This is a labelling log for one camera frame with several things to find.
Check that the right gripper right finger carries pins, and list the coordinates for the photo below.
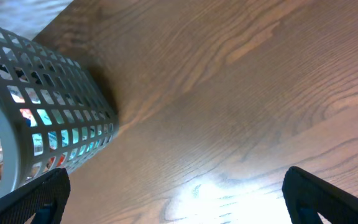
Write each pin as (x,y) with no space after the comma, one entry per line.
(307,197)

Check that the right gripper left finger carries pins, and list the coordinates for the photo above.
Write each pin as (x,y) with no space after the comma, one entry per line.
(43,199)

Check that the grey plastic basket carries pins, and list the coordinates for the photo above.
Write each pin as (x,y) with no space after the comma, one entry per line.
(34,77)

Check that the teal snack bar wrapper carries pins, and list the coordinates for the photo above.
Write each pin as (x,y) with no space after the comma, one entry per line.
(74,131)

